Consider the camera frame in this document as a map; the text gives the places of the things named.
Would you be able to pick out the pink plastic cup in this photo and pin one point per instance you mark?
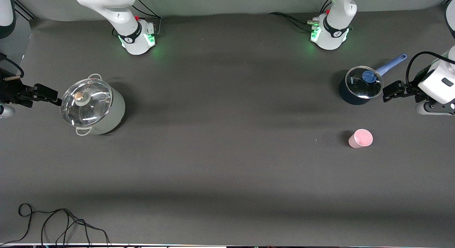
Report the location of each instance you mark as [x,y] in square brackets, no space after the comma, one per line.
[360,138]

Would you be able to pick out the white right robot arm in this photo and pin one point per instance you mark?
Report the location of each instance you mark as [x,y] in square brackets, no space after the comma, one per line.
[106,2]

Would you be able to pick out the dark blue saucepan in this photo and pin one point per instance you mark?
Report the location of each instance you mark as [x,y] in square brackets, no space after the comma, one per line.
[350,98]

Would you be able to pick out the glass lid with wooden knob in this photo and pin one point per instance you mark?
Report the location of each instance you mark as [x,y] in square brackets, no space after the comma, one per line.
[96,102]

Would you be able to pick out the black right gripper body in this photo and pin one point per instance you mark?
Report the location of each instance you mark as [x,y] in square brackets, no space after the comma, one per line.
[10,91]

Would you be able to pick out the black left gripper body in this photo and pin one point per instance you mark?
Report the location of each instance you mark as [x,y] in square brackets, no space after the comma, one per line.
[414,90]

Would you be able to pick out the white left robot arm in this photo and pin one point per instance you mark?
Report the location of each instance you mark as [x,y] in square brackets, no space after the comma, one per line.
[334,13]

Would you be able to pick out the dark grey table cloth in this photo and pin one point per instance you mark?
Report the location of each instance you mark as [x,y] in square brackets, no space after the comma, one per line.
[227,134]

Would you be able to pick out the glass lid with blue knob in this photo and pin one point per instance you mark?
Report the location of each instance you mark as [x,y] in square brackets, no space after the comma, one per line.
[359,89]

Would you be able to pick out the black diagonal frame bar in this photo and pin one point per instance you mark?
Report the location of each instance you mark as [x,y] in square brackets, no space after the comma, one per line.
[25,10]

